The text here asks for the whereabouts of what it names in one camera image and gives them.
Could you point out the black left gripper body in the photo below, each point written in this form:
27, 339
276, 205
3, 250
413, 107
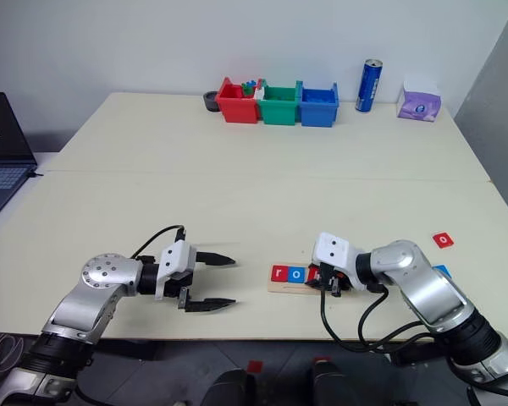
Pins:
180, 285

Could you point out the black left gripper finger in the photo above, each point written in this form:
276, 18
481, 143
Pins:
213, 259
209, 305

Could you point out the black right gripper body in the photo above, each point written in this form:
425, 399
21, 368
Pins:
335, 282

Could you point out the red letter b block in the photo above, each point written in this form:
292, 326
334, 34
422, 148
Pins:
311, 275

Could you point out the blue letter t block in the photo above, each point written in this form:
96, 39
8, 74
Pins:
444, 270

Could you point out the red letter o block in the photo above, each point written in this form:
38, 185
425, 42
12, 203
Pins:
443, 240

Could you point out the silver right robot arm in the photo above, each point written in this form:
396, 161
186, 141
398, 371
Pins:
427, 287

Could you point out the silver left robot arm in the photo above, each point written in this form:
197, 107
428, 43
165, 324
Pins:
106, 275

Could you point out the blue letter o block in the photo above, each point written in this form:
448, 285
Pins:
296, 274

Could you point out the wooden letter tray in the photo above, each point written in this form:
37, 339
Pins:
288, 288

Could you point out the red letter r block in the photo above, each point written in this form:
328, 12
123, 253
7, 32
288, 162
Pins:
279, 273

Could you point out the dark rounded shape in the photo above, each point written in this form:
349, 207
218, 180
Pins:
334, 385
228, 389

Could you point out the red plastic bin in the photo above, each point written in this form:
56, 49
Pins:
237, 110

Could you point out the blue plastic bin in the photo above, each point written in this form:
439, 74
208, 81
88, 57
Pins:
317, 113

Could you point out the dark round bowl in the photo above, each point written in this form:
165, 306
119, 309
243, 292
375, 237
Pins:
209, 101

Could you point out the green plastic bin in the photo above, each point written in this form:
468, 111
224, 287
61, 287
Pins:
279, 112

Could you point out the small white plastic piece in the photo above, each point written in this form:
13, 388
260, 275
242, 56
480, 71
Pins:
259, 94

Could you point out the small green toy piece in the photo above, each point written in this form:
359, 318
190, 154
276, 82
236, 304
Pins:
247, 90

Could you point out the small blue toy piece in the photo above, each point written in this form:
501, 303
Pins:
249, 83

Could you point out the blue drink can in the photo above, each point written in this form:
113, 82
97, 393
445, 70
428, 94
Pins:
368, 89

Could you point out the purple tissue box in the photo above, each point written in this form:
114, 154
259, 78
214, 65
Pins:
419, 103

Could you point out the dark laptop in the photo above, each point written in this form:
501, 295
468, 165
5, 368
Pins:
4, 144

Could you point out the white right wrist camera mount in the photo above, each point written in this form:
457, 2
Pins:
334, 249

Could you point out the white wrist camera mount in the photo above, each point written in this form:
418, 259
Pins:
334, 249
175, 256

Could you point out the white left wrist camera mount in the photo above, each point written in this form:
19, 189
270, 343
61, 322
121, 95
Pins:
175, 256

